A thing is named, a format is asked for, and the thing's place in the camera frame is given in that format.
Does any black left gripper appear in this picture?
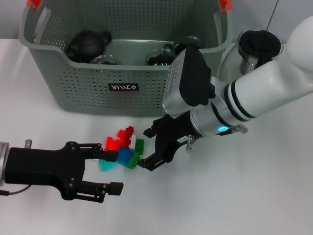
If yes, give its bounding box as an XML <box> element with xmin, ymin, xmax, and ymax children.
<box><xmin>4</xmin><ymin>141</ymin><xmax>124</xmax><ymax>204</ymax></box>

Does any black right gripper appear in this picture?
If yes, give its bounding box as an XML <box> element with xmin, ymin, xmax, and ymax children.
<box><xmin>136</xmin><ymin>111</ymin><xmax>196</xmax><ymax>172</ymax></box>

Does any green toy block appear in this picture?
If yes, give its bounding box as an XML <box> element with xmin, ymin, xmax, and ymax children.
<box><xmin>134</xmin><ymin>139</ymin><xmax>145</xmax><ymax>155</ymax></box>
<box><xmin>127</xmin><ymin>154</ymin><xmax>140</xmax><ymax>169</ymax></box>

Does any teal toy block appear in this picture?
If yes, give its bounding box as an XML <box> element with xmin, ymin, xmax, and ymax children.
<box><xmin>98</xmin><ymin>159</ymin><xmax>118</xmax><ymax>173</ymax></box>

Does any blue toy block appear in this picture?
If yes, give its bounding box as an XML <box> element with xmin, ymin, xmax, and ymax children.
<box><xmin>116</xmin><ymin>146</ymin><xmax>134</xmax><ymax>165</ymax></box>

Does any grey perforated storage basket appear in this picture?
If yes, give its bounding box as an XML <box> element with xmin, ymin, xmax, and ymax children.
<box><xmin>18</xmin><ymin>0</ymin><xmax>233</xmax><ymax>118</ymax></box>

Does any black teapot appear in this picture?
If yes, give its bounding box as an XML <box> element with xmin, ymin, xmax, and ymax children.
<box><xmin>66</xmin><ymin>29</ymin><xmax>112</xmax><ymax>62</ymax></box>

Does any glass carafe with black lid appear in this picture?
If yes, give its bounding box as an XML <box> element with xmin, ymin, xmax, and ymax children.
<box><xmin>216</xmin><ymin>28</ymin><xmax>284</xmax><ymax>76</ymax></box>

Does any black right wrist camera housing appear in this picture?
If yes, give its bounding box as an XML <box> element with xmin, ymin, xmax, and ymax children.
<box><xmin>161</xmin><ymin>45</ymin><xmax>216</xmax><ymax>116</ymax></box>

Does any left arm grey cable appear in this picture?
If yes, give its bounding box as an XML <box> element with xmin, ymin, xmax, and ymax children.
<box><xmin>0</xmin><ymin>185</ymin><xmax>31</xmax><ymax>196</ymax></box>

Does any thin dark background cable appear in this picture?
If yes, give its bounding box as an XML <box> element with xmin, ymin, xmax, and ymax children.
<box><xmin>268</xmin><ymin>0</ymin><xmax>279</xmax><ymax>29</ymax></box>

